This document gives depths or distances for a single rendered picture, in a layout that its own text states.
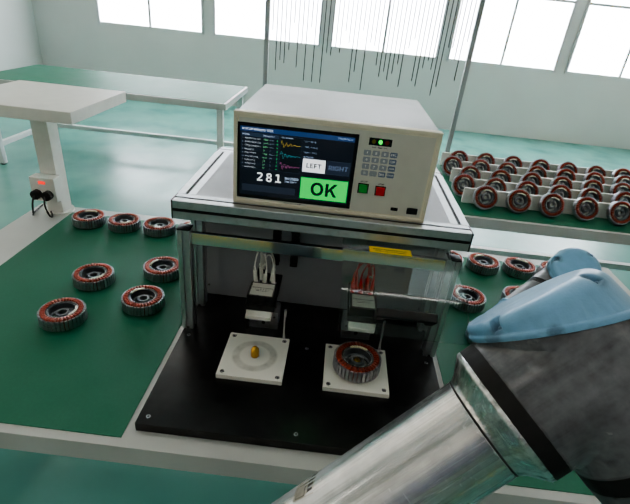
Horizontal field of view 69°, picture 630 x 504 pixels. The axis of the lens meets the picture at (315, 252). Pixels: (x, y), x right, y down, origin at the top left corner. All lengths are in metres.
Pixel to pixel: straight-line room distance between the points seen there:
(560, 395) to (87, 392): 0.96
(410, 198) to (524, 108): 6.82
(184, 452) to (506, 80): 7.15
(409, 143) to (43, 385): 0.94
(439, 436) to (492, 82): 7.30
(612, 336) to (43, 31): 8.43
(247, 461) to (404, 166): 0.68
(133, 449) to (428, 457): 0.72
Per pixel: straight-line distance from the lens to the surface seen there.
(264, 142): 1.00
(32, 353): 1.28
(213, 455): 0.98
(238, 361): 1.11
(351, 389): 1.07
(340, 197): 1.02
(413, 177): 1.02
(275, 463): 0.97
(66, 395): 1.15
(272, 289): 1.10
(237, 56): 7.44
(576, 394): 0.37
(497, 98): 7.66
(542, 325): 0.37
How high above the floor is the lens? 1.53
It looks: 29 degrees down
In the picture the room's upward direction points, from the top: 6 degrees clockwise
